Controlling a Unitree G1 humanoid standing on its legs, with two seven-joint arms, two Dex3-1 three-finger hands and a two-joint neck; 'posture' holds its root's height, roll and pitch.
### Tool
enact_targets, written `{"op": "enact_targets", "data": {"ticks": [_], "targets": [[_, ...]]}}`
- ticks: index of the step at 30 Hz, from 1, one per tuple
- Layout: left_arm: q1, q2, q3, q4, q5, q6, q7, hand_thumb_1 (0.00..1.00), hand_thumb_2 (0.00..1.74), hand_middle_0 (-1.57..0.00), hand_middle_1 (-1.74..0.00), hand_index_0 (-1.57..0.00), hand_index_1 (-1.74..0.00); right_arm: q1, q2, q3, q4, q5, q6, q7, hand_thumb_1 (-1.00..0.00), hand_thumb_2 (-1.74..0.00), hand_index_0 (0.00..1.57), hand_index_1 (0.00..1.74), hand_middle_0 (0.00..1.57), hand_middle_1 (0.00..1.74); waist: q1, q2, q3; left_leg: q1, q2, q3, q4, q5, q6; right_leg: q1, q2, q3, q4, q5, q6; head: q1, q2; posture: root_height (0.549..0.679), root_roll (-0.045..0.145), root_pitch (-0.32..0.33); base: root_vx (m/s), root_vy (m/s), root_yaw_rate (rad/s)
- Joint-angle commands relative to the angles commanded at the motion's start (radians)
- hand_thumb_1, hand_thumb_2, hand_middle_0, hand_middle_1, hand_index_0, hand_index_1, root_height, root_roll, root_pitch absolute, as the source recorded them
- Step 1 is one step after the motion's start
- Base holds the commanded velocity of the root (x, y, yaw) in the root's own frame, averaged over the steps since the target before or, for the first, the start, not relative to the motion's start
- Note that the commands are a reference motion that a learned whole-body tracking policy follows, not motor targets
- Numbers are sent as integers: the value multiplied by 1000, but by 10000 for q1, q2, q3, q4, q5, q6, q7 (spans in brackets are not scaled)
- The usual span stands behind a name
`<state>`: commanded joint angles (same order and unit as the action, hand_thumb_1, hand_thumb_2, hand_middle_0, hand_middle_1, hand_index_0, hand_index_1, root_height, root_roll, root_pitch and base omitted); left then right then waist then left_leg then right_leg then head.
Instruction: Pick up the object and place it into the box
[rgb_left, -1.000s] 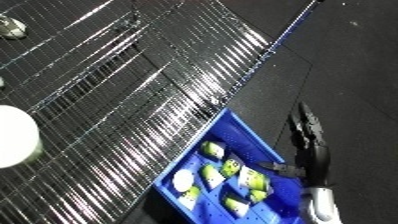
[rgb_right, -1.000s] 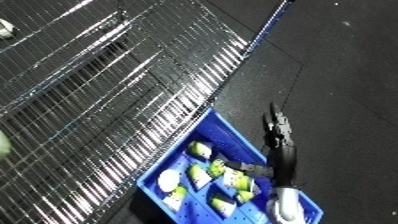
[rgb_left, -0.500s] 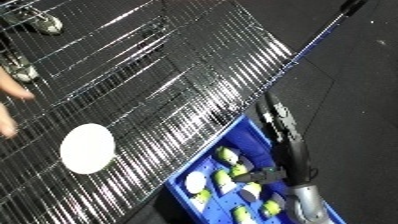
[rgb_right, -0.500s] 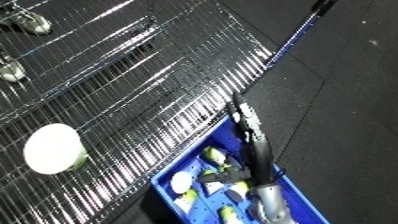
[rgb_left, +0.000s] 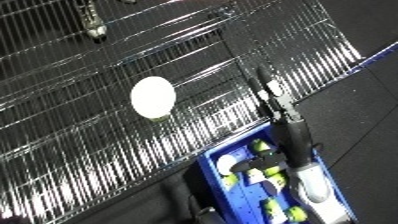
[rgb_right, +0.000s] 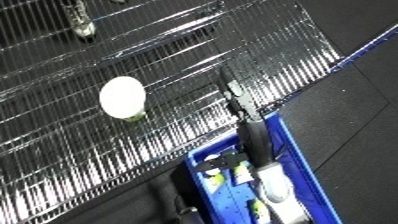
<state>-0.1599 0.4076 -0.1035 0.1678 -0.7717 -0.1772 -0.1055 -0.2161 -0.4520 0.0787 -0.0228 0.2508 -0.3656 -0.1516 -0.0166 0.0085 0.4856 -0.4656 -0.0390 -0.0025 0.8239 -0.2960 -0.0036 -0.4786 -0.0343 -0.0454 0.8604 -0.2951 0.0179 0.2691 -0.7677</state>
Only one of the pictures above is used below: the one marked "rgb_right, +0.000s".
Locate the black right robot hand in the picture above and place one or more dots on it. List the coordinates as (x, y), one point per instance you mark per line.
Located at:
(254, 136)

